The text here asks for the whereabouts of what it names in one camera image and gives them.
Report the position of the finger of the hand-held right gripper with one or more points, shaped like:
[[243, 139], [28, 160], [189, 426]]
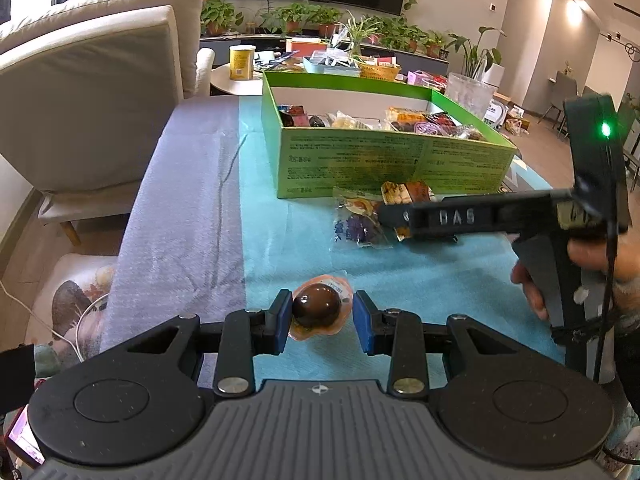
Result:
[[520, 212]]

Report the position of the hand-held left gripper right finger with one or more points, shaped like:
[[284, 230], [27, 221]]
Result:
[[364, 327]]

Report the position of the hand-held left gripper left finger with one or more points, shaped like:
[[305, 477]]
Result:
[[281, 325]]

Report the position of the brown braised egg packet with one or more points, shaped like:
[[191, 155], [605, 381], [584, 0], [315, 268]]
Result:
[[315, 307]]

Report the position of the clear dark plum packet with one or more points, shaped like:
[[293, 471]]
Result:
[[357, 222]]

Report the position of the orange brown nut packet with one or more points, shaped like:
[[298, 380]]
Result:
[[415, 192]]

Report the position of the green cardboard box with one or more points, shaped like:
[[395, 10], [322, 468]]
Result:
[[360, 160]]

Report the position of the person's right hand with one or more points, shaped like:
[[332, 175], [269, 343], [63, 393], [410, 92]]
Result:
[[595, 257]]

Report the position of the grey dining chair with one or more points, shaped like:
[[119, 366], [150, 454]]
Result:
[[557, 95]]

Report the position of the clear plastic container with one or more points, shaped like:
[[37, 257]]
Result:
[[470, 95]]

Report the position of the pile of assorted snack packets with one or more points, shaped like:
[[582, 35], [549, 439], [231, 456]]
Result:
[[400, 119]]

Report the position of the purple grey table cloth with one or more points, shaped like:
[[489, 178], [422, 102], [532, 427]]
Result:
[[175, 210]]

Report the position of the tall plant in white pot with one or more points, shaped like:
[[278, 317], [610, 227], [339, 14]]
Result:
[[480, 60]]

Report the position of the potted green plant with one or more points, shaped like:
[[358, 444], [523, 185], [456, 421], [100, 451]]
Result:
[[305, 15], [436, 45], [402, 32], [217, 15]]

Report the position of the wicker basket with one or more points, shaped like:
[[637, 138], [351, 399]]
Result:
[[379, 69]]

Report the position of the floral floor cushion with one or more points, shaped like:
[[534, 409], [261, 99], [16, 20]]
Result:
[[75, 300]]

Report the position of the light blue tray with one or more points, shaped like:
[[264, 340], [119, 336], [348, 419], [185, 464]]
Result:
[[330, 66]]

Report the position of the potted spider plant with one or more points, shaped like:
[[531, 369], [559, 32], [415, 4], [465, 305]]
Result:
[[361, 32]]

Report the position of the white round side table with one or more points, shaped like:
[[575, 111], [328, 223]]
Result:
[[230, 85]]

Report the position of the yellow can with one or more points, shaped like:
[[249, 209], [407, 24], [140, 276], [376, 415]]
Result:
[[242, 62]]

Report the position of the phone with pink screen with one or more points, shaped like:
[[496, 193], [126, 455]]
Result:
[[22, 435]]

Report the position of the beige cushioned chair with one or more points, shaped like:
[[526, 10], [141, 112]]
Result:
[[85, 100]]

